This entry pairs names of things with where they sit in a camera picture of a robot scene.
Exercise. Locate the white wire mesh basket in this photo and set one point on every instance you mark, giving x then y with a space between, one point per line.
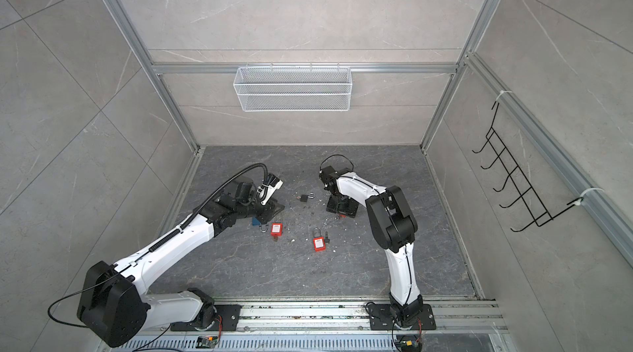
293 88

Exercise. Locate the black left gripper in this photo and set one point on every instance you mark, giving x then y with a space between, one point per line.
269 211

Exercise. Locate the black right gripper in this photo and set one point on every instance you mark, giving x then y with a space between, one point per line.
350 211

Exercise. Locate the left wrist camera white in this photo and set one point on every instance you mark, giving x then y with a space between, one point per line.
268 188

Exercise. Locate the small black padlock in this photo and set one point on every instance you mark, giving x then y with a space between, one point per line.
306 197

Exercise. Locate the metal base rail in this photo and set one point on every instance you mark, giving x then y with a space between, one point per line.
455 323

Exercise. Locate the black wire hook rack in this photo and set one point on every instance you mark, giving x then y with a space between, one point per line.
517 180

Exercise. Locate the red safety padlock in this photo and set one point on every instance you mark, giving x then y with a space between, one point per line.
276 230
320 240

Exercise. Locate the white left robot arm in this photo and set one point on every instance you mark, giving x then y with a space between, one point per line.
115 303

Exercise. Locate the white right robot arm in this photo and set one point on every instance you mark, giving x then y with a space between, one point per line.
393 226

